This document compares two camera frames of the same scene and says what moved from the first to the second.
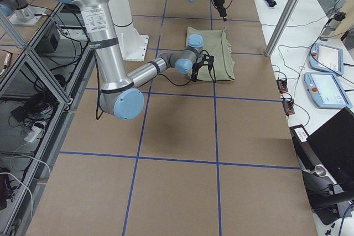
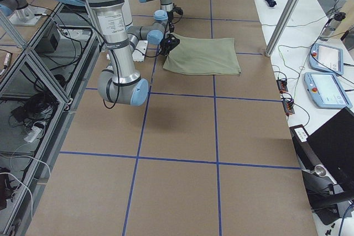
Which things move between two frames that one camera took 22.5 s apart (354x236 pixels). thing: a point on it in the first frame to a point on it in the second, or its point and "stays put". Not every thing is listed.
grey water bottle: x=331 y=25 stays put
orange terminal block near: x=288 y=107 stays put
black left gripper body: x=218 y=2 to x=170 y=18
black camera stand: x=328 y=200 stays put
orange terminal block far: x=282 y=85 stays put
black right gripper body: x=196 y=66 to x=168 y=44
